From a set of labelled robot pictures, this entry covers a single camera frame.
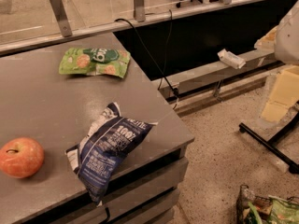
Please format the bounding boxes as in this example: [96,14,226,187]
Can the green rice chip bag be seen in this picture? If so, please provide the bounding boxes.
[59,48,131,78]

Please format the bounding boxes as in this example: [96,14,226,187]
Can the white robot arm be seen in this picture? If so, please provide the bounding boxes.
[254,1,299,123]

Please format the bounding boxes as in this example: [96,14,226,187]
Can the blue chip bag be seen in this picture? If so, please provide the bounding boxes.
[65,103,155,206]

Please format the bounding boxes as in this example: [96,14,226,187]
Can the green snack bag in basket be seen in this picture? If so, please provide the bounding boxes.
[267,196,299,224]

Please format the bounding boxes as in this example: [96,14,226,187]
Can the grey drawer cabinet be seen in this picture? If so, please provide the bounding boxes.
[24,147,188,224]

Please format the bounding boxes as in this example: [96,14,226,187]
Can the small white box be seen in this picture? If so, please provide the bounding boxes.
[218,49,246,69]

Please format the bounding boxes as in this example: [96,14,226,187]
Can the black rolling stand base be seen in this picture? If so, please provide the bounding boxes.
[239,113,299,175]

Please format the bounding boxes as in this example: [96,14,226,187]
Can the red apple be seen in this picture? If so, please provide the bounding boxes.
[0,137,44,178]

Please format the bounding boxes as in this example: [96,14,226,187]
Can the black cable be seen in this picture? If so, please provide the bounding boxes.
[114,8,180,99]

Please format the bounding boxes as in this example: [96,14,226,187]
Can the middle metal glass bracket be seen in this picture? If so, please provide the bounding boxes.
[134,0,146,22]

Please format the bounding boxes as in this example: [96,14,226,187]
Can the metal glass bracket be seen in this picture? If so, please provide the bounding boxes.
[134,0,146,22]
[50,0,72,37]

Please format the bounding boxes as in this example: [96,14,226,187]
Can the left metal glass bracket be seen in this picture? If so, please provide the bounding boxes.
[50,0,72,37]

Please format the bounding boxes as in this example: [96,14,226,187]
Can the wire basket with snacks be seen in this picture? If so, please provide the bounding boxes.
[236,185,299,224]

